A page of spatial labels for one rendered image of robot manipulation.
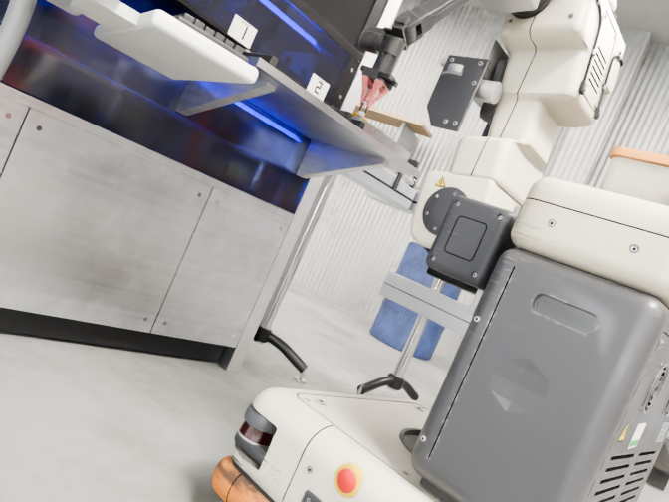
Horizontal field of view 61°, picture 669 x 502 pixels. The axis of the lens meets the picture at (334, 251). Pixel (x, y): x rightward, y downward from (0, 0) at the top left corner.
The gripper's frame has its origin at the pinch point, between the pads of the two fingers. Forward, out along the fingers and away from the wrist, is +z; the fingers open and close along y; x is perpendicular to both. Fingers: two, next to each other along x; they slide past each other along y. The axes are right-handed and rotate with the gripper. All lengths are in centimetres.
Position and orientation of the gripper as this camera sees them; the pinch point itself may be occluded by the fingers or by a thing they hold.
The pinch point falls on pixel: (365, 103)
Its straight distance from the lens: 166.4
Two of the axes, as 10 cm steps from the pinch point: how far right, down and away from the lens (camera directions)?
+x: -4.0, -1.7, -9.0
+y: -8.1, -4.0, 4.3
